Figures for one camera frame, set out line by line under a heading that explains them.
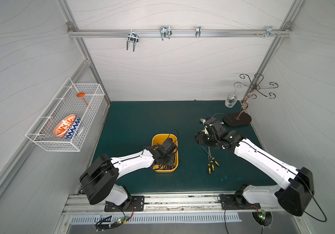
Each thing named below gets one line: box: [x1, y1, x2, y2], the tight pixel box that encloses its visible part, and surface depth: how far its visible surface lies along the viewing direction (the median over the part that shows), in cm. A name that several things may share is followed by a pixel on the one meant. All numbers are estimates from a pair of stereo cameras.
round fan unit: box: [251, 211, 274, 230], surface depth 73 cm
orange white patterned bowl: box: [52, 114, 77, 137], surface depth 65 cm
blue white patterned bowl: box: [62, 115, 82, 139], surface depth 60 cm
